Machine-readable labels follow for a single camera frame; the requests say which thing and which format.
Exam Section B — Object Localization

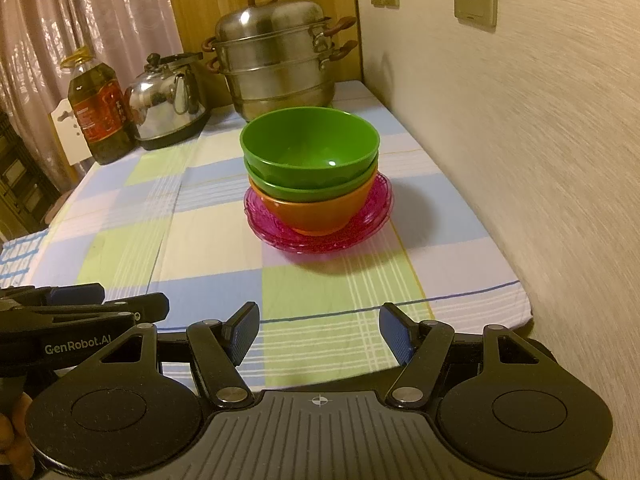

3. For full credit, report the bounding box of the dark wooden rack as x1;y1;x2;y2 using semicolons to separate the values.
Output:
0;109;64;242

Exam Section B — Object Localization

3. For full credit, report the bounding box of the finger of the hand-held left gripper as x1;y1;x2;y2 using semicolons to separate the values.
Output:
0;292;170;329
0;283;106;312

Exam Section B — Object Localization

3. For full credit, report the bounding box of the wooden panel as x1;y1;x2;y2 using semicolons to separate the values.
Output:
161;0;364;112

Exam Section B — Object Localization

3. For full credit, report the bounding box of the blue checked cloth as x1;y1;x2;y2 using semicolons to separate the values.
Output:
0;229;52;292

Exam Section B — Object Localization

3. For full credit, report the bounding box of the orange plastic bowl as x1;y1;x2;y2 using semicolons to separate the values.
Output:
248;175;376;236

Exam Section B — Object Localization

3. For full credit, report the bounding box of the pink curtain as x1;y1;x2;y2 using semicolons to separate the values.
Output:
0;0;184;197

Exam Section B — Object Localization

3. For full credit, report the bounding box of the stainless steel kettle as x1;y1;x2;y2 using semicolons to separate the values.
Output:
123;52;211;150

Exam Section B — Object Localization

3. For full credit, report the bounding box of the person's left hand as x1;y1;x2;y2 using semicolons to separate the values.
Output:
0;394;32;479

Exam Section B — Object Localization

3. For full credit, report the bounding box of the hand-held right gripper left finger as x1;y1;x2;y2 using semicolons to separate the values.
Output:
100;301;261;408

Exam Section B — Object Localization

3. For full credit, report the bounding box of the stainless steel steamer pot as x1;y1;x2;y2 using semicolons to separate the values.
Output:
202;0;359;122

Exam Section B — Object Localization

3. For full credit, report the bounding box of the cooking oil bottle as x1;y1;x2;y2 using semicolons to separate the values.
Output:
60;48;139;166

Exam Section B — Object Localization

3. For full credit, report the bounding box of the green plastic bowl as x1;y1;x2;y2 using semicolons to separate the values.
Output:
243;154;379;205
239;106;381;181

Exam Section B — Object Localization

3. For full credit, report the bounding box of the checked pastel tablecloth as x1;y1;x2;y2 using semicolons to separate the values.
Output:
27;79;534;392

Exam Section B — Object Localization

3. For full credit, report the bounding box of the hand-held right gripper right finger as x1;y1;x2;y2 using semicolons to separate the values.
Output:
378;302;544;408

